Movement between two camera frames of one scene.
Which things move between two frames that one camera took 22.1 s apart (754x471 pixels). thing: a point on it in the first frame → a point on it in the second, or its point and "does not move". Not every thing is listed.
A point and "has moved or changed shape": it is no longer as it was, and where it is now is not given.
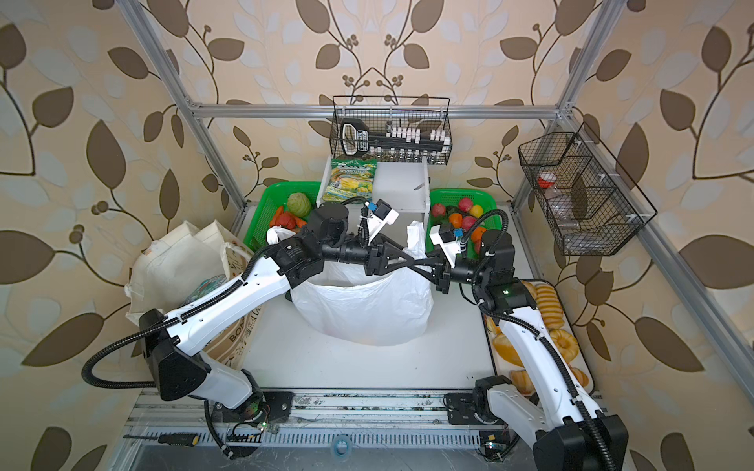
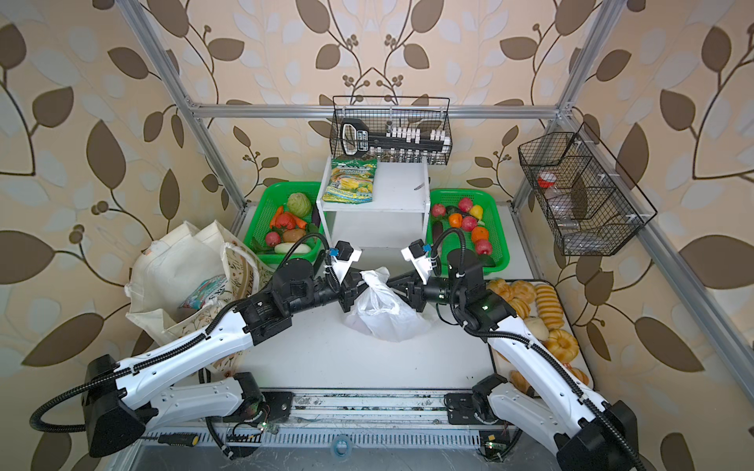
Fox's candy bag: x=208 y=285 does not move
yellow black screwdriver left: x=177 y=439 does not move
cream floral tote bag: x=185 y=266 does not move
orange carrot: x=275 y=219 does not move
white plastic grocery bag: x=347 y=303 has moved or changed shape
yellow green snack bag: x=350 y=179 does not move
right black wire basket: x=593 y=205 does not move
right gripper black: x=441 y=272 → x=414 y=288
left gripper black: x=375 y=255 → x=350 y=290
